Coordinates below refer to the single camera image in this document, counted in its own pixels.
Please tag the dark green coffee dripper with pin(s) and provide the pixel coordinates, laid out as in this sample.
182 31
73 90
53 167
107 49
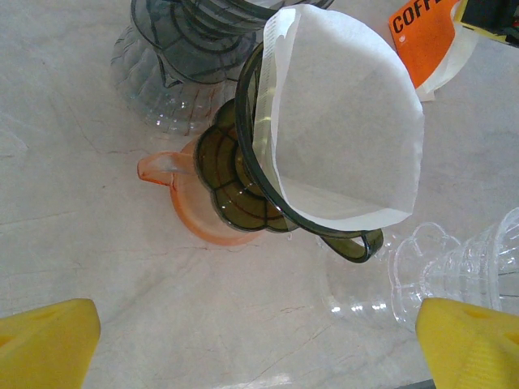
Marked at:
239 190

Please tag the clear plastic coffee dripper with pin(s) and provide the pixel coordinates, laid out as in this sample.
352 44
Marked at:
421 263
138 93

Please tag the white paper coffee filter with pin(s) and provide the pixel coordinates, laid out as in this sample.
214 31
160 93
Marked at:
344 121

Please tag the orange coffee filter package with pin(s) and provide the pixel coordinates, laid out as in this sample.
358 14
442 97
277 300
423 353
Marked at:
421 48

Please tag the orange coffee dripper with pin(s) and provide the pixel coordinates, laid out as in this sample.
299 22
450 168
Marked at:
194 219

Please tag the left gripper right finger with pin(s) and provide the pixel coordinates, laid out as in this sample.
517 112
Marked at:
474 352

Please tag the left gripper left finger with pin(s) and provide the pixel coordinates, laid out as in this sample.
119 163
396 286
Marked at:
44 348

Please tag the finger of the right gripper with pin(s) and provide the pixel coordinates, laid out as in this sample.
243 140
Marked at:
462 16

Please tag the grey coffee dripper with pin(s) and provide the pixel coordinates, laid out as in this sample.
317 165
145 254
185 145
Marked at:
194 48

